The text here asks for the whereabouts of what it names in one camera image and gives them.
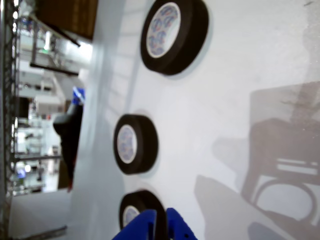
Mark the metal truss frame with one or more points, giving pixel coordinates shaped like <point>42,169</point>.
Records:
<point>8,75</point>

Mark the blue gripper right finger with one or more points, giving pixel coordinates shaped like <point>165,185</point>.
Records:
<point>177,225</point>

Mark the black chair back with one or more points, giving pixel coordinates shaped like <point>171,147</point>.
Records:
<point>70,140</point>

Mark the small blue object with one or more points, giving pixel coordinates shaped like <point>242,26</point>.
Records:
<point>78,96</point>

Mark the black tape roll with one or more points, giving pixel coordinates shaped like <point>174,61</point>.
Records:
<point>147,145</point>
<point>142,200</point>
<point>192,37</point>

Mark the brown table with black legs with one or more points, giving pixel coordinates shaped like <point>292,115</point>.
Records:
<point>70,17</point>

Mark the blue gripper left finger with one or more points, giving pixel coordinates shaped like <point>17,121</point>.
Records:
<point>140,227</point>

